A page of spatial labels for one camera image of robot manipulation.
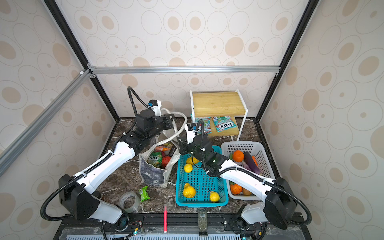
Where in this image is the brown potato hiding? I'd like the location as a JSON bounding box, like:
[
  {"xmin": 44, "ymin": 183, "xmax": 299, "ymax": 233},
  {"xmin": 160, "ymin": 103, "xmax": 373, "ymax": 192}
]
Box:
[{"xmin": 243, "ymin": 188, "xmax": 252, "ymax": 196}]

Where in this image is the white plastic basket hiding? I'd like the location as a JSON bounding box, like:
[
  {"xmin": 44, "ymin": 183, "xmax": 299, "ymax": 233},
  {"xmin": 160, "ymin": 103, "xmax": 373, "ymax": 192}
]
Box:
[{"xmin": 221, "ymin": 141, "xmax": 276, "ymax": 201}]

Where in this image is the clear tape roll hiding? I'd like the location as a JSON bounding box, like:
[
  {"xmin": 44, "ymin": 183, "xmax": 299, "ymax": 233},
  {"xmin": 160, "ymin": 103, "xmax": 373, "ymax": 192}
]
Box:
[{"xmin": 119, "ymin": 192, "xmax": 140, "ymax": 213}]

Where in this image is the green yellow snack bag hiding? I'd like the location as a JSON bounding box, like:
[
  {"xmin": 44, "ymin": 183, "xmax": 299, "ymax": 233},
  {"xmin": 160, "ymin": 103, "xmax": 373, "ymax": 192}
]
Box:
[{"xmin": 147, "ymin": 152, "xmax": 163, "ymax": 168}]

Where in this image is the small orange pumpkin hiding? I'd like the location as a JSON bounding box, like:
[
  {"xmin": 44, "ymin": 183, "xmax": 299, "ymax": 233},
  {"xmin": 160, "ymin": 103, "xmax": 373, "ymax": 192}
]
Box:
[{"xmin": 230, "ymin": 184, "xmax": 243, "ymax": 196}]

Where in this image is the green Fox's candy bag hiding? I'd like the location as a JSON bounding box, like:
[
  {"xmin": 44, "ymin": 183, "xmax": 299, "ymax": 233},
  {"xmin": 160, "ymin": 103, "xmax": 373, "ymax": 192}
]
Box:
[{"xmin": 213, "ymin": 116, "xmax": 236, "ymax": 133}]

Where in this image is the small yellow lemon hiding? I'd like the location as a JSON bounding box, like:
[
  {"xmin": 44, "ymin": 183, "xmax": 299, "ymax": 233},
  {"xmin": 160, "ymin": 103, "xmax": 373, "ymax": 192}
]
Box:
[{"xmin": 184, "ymin": 164, "xmax": 193, "ymax": 173}]

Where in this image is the bumpy yellow citron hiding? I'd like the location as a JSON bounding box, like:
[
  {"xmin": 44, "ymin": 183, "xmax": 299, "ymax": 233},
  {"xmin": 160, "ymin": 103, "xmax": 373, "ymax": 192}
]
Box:
[{"xmin": 186, "ymin": 157, "xmax": 200, "ymax": 165}]

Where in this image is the cream canvas tote bag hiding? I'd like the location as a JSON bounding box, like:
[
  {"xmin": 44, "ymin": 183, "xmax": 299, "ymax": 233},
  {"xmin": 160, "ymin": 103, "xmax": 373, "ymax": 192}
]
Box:
[{"xmin": 139, "ymin": 121, "xmax": 184, "ymax": 188}]

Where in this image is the green crumpled wrapper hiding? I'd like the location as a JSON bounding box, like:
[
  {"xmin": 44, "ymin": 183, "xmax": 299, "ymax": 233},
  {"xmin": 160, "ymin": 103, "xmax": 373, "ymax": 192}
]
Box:
[{"xmin": 139, "ymin": 186, "xmax": 150, "ymax": 203}]

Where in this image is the orange fruit in white basket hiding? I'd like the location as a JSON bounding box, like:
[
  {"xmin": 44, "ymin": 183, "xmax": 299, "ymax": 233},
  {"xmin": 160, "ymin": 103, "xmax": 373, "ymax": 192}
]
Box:
[{"xmin": 232, "ymin": 151, "xmax": 245, "ymax": 163}]

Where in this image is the diagonal aluminium frame bar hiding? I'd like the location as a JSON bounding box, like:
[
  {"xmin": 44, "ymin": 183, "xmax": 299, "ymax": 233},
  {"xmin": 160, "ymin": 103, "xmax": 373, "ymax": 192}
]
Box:
[{"xmin": 1, "ymin": 70, "xmax": 91, "ymax": 175}]

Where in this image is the large bumpy yellow lemon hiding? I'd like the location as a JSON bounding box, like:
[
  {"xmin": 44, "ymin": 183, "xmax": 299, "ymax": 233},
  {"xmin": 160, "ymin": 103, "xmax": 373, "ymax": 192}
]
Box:
[{"xmin": 183, "ymin": 183, "xmax": 196, "ymax": 199}]

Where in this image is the pink marker pen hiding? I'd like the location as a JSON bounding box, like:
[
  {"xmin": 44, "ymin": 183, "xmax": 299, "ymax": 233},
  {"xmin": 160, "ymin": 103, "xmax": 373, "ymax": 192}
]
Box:
[{"xmin": 164, "ymin": 204, "xmax": 168, "ymax": 234}]

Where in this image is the teal red snack bag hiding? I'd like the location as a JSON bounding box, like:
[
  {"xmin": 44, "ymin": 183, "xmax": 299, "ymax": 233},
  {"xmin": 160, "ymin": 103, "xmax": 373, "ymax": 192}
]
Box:
[{"xmin": 195, "ymin": 117, "xmax": 212, "ymax": 134}]

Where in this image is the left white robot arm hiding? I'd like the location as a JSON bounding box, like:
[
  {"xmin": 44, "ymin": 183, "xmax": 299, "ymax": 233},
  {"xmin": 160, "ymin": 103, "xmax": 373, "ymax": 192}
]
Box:
[{"xmin": 40, "ymin": 100, "xmax": 175, "ymax": 231}]

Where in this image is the pale purple eggplant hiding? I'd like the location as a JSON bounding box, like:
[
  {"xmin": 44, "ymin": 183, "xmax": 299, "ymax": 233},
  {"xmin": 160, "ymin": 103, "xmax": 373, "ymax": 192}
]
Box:
[{"xmin": 242, "ymin": 161, "xmax": 251, "ymax": 171}]

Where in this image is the teal plastic basket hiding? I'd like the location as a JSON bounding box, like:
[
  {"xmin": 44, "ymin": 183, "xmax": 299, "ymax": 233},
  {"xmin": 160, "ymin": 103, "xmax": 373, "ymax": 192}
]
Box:
[{"xmin": 176, "ymin": 154, "xmax": 229, "ymax": 208}]

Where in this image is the yellow lemon front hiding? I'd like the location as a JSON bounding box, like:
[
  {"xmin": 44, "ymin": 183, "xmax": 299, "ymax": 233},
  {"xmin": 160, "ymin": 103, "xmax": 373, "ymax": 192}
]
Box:
[{"xmin": 209, "ymin": 191, "xmax": 220, "ymax": 203}]

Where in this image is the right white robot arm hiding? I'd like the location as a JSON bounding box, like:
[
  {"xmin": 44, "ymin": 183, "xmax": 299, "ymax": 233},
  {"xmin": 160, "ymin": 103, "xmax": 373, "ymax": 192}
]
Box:
[{"xmin": 177, "ymin": 121, "xmax": 312, "ymax": 230}]

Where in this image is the horizontal aluminium frame bar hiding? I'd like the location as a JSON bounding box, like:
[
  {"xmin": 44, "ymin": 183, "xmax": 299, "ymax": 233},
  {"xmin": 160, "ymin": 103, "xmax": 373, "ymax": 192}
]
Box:
[{"xmin": 91, "ymin": 66, "xmax": 280, "ymax": 74}]

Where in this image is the white wooden two-tier shelf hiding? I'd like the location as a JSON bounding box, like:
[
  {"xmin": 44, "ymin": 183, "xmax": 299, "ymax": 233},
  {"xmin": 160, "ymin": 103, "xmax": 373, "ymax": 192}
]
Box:
[{"xmin": 190, "ymin": 89, "xmax": 248, "ymax": 141}]

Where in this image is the orange pink snack bag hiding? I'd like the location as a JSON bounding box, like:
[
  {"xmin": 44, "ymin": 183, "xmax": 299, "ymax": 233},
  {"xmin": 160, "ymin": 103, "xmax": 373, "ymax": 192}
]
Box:
[{"xmin": 155, "ymin": 142, "xmax": 174, "ymax": 152}]

